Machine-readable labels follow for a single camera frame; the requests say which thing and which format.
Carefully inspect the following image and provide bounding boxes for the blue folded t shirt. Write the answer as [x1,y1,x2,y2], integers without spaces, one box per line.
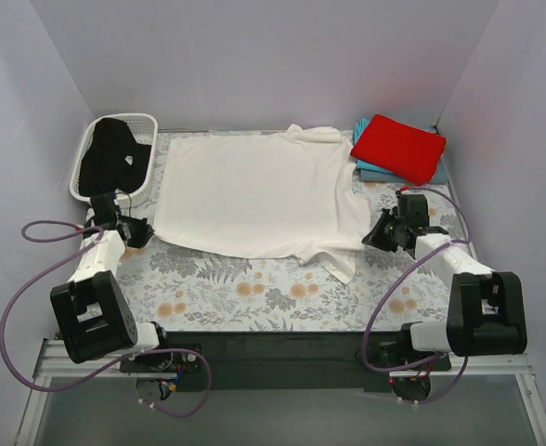
[353,118,448,185]

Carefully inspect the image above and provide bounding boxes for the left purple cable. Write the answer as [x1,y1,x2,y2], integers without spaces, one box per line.
[0,219,213,418]

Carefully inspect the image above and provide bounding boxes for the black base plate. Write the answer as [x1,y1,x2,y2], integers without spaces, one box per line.
[120,331,433,392]

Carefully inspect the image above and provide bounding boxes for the black t shirt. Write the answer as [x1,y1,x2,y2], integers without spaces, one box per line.
[78,118,151,197]

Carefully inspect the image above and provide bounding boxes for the floral table mat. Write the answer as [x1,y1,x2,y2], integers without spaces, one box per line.
[117,132,468,332]

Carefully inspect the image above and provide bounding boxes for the red folded t shirt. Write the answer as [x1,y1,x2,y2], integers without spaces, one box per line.
[350,114,447,186]

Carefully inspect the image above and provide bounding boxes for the white plastic basket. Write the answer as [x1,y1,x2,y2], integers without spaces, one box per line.
[69,113,158,207]

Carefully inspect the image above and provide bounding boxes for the white t shirt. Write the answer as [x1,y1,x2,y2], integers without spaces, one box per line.
[154,125,371,283]

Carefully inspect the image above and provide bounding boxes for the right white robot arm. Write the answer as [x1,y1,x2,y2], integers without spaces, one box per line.
[362,191,527,370]

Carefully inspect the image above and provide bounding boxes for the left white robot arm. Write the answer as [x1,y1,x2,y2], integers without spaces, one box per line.
[50,191,174,372]

